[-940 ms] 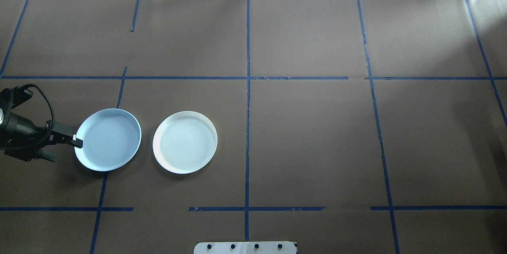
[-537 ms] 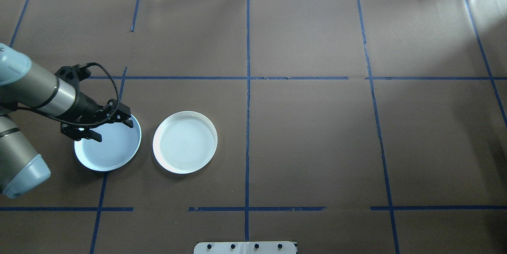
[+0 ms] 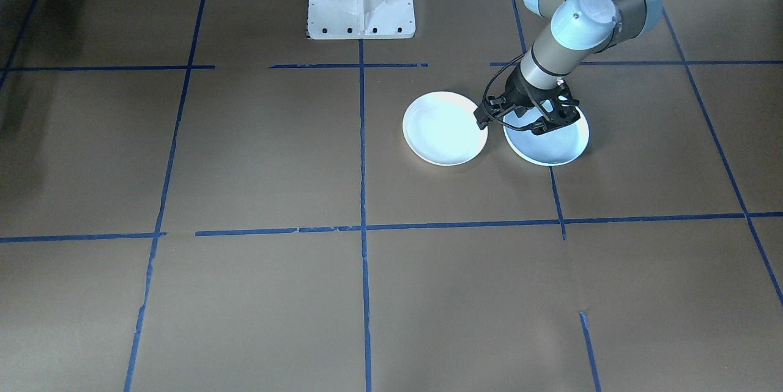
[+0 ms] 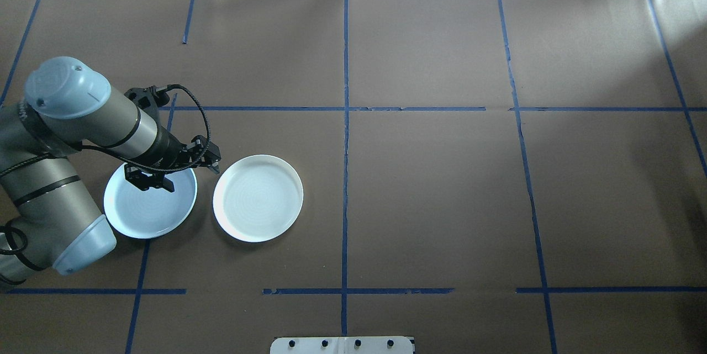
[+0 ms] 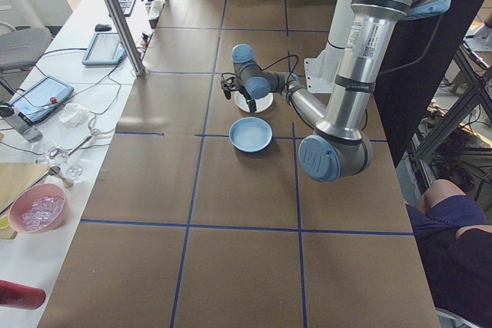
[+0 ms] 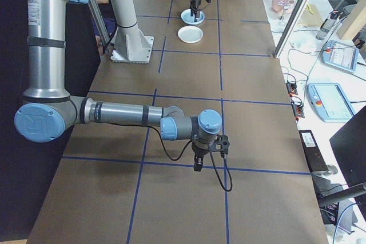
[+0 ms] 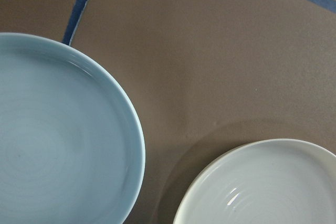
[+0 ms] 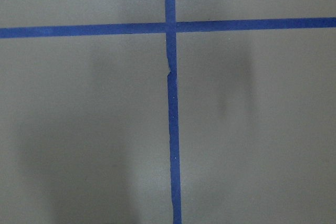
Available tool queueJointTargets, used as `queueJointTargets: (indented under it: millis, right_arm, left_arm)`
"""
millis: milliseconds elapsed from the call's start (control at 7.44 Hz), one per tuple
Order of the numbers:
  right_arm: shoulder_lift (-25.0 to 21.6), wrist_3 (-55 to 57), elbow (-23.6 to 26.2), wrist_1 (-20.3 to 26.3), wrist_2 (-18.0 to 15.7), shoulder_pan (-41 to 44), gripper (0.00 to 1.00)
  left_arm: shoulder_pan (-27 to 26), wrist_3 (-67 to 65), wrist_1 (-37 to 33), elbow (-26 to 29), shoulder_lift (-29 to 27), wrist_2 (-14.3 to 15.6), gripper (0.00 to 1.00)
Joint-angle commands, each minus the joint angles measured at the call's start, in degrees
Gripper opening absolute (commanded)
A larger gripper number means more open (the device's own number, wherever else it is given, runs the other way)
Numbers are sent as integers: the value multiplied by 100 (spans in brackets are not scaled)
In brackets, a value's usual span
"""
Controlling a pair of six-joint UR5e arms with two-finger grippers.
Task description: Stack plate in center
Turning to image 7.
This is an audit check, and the pale grey-blue ceramic plate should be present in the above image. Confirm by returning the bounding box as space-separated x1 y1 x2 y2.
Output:
0 32 146 224

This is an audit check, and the white ceramic plate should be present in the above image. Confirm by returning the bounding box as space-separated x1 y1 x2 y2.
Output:
172 138 336 224

